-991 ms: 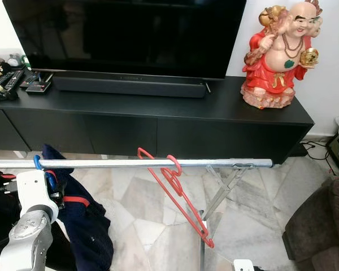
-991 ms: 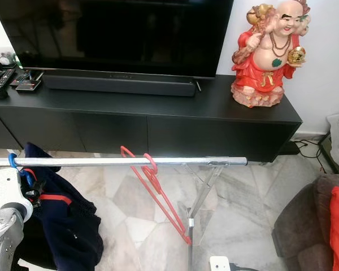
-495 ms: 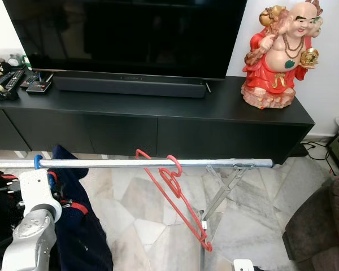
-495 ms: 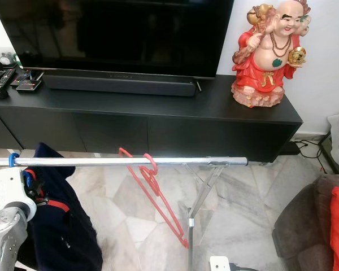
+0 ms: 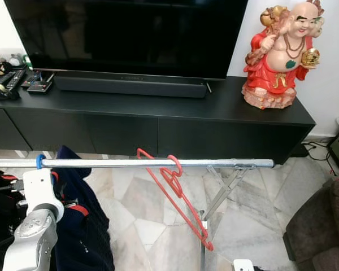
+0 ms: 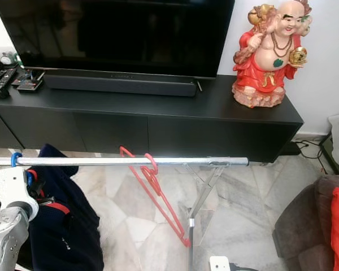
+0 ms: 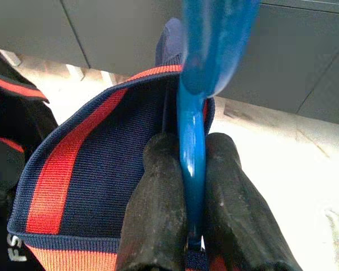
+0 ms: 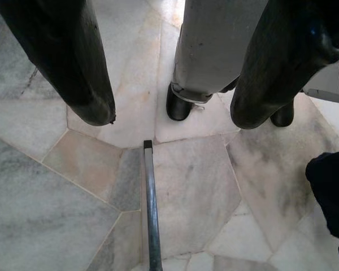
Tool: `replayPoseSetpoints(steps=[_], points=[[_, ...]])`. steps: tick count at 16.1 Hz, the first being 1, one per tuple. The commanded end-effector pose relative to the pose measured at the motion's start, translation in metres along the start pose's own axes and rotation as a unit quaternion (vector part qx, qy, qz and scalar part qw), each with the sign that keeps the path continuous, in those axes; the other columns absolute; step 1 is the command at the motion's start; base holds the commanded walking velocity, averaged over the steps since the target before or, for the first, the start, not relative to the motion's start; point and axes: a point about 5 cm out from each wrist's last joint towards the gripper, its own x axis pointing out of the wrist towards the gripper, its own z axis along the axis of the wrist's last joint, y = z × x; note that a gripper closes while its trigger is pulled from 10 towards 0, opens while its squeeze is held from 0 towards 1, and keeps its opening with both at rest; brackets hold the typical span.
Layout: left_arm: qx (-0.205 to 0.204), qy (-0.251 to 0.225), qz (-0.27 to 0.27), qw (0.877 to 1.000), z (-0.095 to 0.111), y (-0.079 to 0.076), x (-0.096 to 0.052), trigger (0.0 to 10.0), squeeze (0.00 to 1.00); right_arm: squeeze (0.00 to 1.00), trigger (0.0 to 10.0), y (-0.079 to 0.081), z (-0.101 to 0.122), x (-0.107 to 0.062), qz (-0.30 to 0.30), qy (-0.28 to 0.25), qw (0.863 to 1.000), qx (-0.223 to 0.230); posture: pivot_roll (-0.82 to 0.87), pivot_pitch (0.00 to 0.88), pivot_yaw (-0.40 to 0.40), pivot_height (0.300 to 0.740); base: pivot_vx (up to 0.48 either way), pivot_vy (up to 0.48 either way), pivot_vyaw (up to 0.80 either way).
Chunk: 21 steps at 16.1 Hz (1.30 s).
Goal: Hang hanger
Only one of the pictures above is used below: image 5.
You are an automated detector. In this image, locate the red laughing Buddha statue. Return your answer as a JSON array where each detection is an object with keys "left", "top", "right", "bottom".
[{"left": 241, "top": 0, "right": 325, "bottom": 110}]

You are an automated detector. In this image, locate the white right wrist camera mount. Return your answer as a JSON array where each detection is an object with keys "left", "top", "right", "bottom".
[{"left": 233, "top": 259, "right": 255, "bottom": 271}]

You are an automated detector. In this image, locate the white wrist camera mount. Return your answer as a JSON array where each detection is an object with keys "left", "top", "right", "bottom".
[
  {"left": 21, "top": 168, "right": 64, "bottom": 222},
  {"left": 233, "top": 259, "right": 255, "bottom": 271}
]

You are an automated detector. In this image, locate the silver metal clothes rack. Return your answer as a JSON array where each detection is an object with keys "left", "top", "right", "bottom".
[{"left": 0, "top": 158, "right": 275, "bottom": 271}]

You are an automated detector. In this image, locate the black television console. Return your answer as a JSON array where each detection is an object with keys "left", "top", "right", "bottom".
[{"left": 0, "top": 71, "right": 317, "bottom": 165}]

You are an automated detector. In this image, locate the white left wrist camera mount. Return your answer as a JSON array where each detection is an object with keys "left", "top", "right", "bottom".
[{"left": 21, "top": 168, "right": 64, "bottom": 222}]

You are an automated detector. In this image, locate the red plastic hanger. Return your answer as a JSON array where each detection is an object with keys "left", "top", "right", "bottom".
[{"left": 136, "top": 148, "right": 214, "bottom": 251}]

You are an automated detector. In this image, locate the flat black box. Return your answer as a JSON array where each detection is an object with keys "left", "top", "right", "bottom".
[{"left": 27, "top": 79, "right": 54, "bottom": 94}]

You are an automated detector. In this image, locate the black flat screen television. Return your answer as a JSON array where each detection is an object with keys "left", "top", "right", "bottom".
[{"left": 4, "top": 0, "right": 249, "bottom": 80}]

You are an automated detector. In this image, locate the black soundbar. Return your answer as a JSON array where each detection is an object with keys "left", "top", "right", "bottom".
[{"left": 54, "top": 75, "right": 208, "bottom": 99}]

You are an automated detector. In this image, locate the dark brown fabric sofa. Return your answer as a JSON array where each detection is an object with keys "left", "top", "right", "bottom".
[{"left": 284, "top": 176, "right": 339, "bottom": 271}]

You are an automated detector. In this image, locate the navy garment with red stripes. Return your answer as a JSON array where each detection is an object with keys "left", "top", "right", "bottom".
[{"left": 48, "top": 145, "right": 115, "bottom": 271}]

